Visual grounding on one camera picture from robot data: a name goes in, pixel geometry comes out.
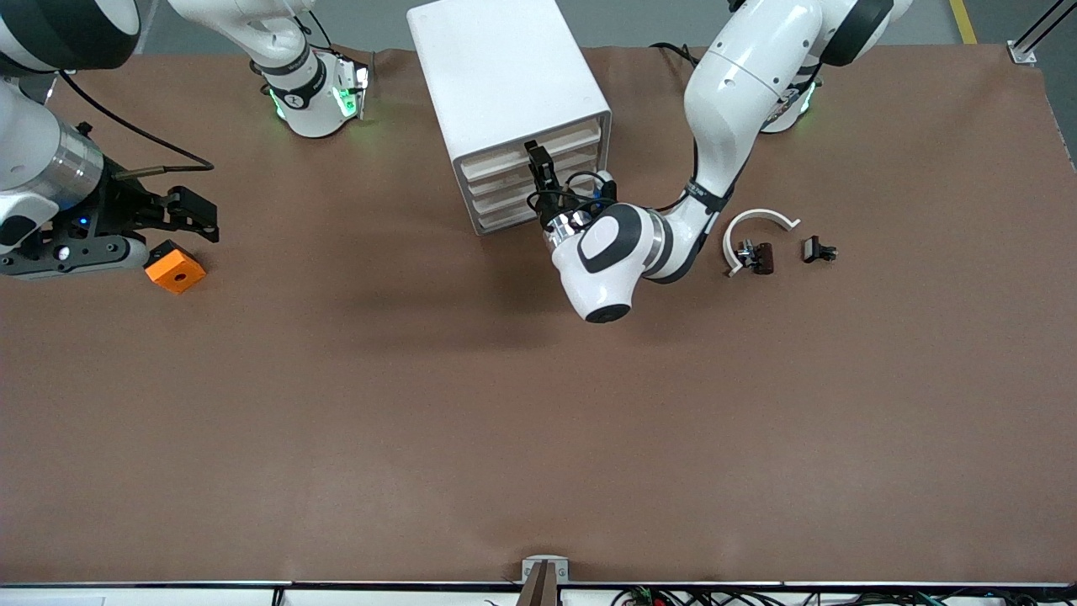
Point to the aluminium frame post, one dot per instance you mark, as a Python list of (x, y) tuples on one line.
[(1021, 54)]

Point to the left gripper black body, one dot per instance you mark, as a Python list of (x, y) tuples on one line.
[(548, 204)]

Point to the white curved plastic part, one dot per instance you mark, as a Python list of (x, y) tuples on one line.
[(761, 214)]

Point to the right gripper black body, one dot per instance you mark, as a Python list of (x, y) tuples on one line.
[(118, 210)]

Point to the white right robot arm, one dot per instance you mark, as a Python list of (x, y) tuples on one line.
[(311, 109)]

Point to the orange black block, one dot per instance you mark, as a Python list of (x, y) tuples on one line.
[(177, 271)]

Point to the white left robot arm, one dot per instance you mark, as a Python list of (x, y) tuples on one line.
[(740, 84)]

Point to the small black component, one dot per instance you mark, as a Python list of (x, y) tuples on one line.
[(814, 249)]

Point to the dark brown small component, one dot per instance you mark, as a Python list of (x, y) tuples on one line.
[(763, 257)]

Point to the metal mount bracket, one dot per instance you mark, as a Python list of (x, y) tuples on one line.
[(544, 581)]

